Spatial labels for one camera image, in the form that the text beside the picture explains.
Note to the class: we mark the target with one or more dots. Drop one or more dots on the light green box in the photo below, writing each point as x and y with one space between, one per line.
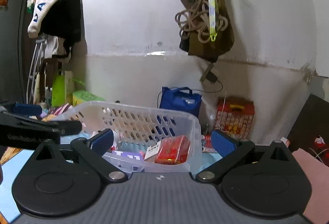
86 98

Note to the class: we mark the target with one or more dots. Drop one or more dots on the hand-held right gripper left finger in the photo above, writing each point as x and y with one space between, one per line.
102 140

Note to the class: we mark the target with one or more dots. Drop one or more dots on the purple and white box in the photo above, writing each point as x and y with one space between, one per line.
128 158

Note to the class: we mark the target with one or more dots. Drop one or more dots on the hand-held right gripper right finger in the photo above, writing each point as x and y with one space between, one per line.
222 144

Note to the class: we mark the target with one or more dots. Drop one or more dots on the red and black floral cloth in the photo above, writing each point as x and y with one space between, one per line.
320 145

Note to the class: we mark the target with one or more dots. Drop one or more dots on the clear plastic basket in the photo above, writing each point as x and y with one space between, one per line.
154 121

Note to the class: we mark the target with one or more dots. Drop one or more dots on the olive hanging bag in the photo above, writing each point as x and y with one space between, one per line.
218 46

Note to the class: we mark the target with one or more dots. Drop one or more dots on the metal crutch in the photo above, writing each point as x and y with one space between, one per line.
33 67

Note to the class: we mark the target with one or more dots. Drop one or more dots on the pink blanket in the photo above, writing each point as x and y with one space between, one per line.
311 175

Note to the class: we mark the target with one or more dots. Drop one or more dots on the red cigarette box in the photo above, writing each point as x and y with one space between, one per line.
173 150

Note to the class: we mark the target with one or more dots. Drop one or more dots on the black hanging garment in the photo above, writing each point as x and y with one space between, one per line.
66 23

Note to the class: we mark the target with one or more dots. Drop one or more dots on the small white carton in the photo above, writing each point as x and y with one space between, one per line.
284 141

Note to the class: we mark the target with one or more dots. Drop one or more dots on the blue fabric bag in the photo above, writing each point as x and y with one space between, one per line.
181 100

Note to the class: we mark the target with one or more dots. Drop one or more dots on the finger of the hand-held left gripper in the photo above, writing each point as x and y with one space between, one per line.
27 110
66 127

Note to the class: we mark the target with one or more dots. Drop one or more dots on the green paper bag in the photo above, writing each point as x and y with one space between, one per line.
58 90

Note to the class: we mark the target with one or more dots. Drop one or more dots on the red patterned gift box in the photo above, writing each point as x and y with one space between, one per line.
235 117

